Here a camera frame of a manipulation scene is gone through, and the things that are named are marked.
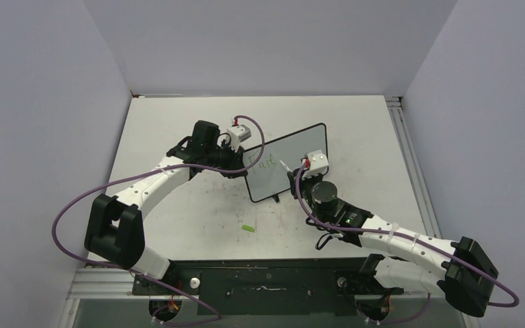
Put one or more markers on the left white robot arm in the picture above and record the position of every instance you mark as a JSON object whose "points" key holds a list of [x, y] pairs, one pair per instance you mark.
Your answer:
{"points": [[115, 229]]}

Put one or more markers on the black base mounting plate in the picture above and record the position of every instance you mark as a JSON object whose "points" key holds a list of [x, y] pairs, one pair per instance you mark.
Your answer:
{"points": [[281, 287]]}

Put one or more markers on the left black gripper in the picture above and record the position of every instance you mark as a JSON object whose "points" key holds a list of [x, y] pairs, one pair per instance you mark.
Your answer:
{"points": [[236, 158]]}

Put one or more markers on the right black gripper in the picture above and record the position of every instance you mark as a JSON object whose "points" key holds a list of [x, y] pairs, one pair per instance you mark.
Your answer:
{"points": [[293, 176]]}

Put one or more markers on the white whiteboard marker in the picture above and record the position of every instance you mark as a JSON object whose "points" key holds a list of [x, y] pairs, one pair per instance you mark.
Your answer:
{"points": [[285, 166]]}

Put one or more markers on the green marker cap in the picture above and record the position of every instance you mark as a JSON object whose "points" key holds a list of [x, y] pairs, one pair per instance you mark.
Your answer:
{"points": [[248, 228]]}

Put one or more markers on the black framed small whiteboard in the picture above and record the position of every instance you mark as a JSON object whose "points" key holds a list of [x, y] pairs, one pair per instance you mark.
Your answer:
{"points": [[266, 177]]}

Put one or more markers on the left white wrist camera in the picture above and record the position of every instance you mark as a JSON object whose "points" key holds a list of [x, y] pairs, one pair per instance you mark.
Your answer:
{"points": [[238, 133]]}

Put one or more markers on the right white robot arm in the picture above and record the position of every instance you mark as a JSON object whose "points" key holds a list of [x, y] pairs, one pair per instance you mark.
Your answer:
{"points": [[460, 271]]}

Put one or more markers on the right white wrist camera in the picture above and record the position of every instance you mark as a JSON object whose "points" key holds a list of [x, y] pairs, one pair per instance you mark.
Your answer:
{"points": [[314, 163]]}

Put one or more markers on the aluminium rail right side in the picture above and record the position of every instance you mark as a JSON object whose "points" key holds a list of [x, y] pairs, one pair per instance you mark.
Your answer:
{"points": [[416, 177]]}

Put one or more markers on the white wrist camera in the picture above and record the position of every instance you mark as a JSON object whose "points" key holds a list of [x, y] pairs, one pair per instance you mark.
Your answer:
{"points": [[314, 163], [238, 133]]}

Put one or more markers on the aluminium front frame rail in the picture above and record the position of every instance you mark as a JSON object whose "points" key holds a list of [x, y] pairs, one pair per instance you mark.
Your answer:
{"points": [[104, 298]]}

